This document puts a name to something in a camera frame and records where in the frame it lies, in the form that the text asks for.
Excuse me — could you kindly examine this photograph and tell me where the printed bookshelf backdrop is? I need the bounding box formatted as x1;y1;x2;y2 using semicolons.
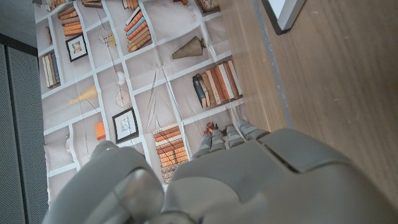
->
33;0;251;205

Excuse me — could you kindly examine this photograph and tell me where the small framed whiteboard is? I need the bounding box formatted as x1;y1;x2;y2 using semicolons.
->
261;0;307;35

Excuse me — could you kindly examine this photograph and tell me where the dark perforated panel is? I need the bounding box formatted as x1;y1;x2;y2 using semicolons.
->
0;33;50;224

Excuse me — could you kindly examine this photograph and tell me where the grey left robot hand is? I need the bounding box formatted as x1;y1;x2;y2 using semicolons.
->
42;119;398;224

